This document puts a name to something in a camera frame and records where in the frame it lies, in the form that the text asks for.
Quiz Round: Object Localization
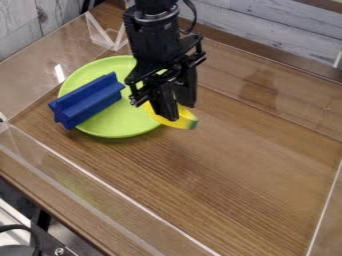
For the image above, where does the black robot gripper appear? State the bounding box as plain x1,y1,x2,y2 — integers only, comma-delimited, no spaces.
123,6,206,121

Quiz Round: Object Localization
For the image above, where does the yellow toy banana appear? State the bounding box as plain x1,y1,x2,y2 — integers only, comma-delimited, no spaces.
143,102,199,130

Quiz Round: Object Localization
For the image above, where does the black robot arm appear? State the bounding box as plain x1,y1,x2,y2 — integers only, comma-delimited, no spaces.
123,0,206,121

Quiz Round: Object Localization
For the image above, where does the green plastic plate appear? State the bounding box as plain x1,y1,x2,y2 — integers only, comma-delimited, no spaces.
57,55,160,138

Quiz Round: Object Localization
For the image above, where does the blue plastic block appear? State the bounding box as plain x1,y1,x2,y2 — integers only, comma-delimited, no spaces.
48,72,126,129

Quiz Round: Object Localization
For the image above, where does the clear acrylic corner bracket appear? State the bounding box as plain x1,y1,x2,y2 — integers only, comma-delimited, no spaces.
84,12,130,52

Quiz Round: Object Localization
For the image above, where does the clear acrylic front wall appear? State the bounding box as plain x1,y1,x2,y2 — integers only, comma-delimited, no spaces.
0,123,220,256

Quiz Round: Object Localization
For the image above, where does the black metal mount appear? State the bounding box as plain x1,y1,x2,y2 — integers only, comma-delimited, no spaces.
32,226,79,256

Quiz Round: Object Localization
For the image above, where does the black cable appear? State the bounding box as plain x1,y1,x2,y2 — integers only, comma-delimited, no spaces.
0,223,43,256

